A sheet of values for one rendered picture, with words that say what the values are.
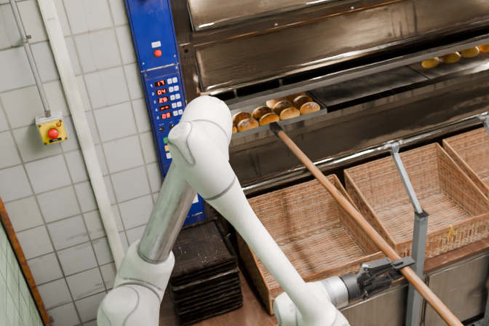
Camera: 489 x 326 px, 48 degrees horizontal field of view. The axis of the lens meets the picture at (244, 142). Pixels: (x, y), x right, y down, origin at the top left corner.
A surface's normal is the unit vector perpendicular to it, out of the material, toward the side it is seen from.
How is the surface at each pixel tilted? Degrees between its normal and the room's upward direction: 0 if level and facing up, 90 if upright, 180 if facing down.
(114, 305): 5
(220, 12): 70
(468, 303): 87
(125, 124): 90
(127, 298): 6
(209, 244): 0
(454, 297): 88
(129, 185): 90
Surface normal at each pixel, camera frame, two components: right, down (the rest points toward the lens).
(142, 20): 0.35, 0.45
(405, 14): 0.29, 0.13
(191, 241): -0.10, -0.85
